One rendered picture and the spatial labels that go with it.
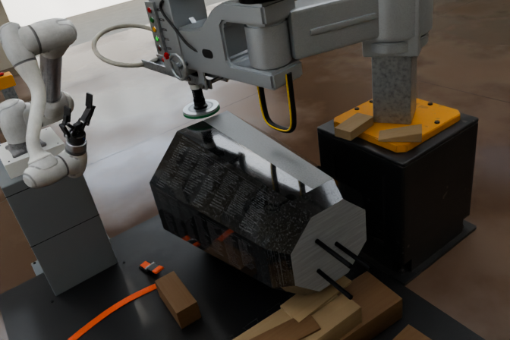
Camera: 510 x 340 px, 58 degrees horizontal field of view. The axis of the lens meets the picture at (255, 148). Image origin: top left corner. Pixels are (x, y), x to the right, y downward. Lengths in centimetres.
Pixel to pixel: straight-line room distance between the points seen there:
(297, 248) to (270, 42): 86
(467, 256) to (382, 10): 145
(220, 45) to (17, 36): 87
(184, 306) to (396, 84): 155
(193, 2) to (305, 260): 140
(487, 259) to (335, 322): 106
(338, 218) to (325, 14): 87
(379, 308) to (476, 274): 66
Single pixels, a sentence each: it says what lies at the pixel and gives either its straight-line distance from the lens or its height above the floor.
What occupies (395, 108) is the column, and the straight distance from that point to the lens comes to 245.
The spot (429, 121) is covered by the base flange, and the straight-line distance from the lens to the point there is 251.
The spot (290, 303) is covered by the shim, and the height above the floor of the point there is 26.
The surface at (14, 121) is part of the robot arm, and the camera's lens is 273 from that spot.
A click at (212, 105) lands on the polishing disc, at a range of 272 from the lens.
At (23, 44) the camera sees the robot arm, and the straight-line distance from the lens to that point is 227.
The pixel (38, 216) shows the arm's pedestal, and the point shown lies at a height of 56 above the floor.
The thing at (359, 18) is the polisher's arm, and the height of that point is 137.
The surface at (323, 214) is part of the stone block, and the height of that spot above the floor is 75.
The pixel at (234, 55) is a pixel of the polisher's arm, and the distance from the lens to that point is 221.
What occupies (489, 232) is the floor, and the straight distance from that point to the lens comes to 306.
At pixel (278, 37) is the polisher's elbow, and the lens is 199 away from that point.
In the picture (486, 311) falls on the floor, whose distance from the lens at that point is 262.
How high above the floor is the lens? 193
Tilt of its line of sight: 29 degrees down
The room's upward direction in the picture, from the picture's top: 10 degrees counter-clockwise
